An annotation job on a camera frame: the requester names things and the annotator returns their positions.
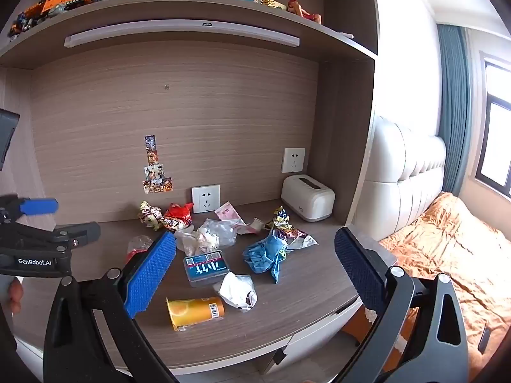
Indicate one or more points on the clear plastic bag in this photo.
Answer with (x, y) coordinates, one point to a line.
(219, 233)

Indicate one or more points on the red clear small packet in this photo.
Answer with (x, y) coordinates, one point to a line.
(137, 247)

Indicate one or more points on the white red wrapper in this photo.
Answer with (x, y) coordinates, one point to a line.
(149, 214)

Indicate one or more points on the small pink white wrapper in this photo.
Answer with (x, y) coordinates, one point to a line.
(251, 226)

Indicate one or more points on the red white snack packet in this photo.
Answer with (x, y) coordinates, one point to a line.
(175, 224)

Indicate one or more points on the white desk drawer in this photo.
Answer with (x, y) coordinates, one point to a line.
(319, 335)

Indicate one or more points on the small black object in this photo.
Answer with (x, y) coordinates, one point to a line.
(484, 338)

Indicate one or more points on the white wall socket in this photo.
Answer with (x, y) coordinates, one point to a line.
(205, 198)
(293, 160)

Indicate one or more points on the white light bar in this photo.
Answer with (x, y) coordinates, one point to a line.
(179, 32)

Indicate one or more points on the small toy vehicle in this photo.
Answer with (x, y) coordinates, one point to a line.
(26, 20)

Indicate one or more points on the white toaster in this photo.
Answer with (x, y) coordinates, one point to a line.
(307, 197)

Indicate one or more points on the teal curtain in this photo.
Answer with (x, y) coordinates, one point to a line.
(455, 107)

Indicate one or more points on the gold purple snack packet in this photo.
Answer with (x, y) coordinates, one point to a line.
(285, 225)

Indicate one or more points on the window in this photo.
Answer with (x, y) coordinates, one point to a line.
(497, 127)

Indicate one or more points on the white padded headboard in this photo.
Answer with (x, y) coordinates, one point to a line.
(403, 175)

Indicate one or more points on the column of cartoon stickers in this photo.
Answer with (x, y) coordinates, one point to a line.
(156, 169)

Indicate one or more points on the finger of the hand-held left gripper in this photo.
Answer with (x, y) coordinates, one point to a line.
(40, 206)
(84, 233)

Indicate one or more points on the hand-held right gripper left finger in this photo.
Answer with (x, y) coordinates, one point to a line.
(151, 275)

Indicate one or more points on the red toy figurine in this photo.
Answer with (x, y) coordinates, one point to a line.
(303, 10)

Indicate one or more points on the person's left hand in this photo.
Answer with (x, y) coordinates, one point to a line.
(16, 297)

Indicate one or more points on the blue tissue packet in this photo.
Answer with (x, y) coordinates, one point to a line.
(205, 269)

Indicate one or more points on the blue plastic bag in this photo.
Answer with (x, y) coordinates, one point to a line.
(263, 255)

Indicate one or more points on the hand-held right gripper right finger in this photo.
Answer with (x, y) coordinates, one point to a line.
(359, 271)

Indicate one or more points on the red snack bag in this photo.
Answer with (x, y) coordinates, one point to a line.
(179, 211)

